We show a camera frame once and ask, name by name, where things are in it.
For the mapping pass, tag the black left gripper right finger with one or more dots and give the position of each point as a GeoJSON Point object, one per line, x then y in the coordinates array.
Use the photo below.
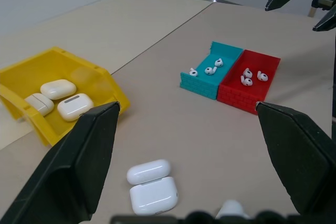
{"type": "Point", "coordinates": [302, 155]}

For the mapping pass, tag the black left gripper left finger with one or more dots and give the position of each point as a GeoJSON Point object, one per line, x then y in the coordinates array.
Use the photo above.
{"type": "Point", "coordinates": [65, 171]}

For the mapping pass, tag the white earbud case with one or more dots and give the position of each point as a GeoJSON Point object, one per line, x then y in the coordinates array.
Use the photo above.
{"type": "Point", "coordinates": [57, 89]}
{"type": "Point", "coordinates": [39, 103]}
{"type": "Point", "coordinates": [74, 107]}
{"type": "Point", "coordinates": [152, 192]}

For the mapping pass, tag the white earbud case top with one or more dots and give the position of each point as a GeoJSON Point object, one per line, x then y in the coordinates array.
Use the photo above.
{"type": "Point", "coordinates": [57, 89]}

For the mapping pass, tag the yellow plastic bin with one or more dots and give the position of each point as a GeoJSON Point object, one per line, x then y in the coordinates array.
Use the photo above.
{"type": "Point", "coordinates": [86, 77]}

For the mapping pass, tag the light wooden leg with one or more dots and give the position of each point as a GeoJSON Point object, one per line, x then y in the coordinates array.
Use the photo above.
{"type": "Point", "coordinates": [311, 12]}

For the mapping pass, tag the white earbud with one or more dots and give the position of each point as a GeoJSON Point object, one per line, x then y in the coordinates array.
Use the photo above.
{"type": "Point", "coordinates": [209, 71]}
{"type": "Point", "coordinates": [193, 72]}
{"type": "Point", "coordinates": [247, 81]}
{"type": "Point", "coordinates": [263, 77]}
{"type": "Point", "coordinates": [218, 63]}
{"type": "Point", "coordinates": [247, 73]}

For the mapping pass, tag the red brick-pattern tray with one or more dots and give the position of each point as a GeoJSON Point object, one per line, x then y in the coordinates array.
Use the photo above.
{"type": "Point", "coordinates": [237, 96]}

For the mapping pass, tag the white rounded plastic object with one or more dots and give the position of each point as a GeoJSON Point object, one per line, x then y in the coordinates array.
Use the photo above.
{"type": "Point", "coordinates": [232, 209]}

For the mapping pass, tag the teal brick-pattern tray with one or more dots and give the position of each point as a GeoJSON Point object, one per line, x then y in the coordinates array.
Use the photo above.
{"type": "Point", "coordinates": [207, 83]}

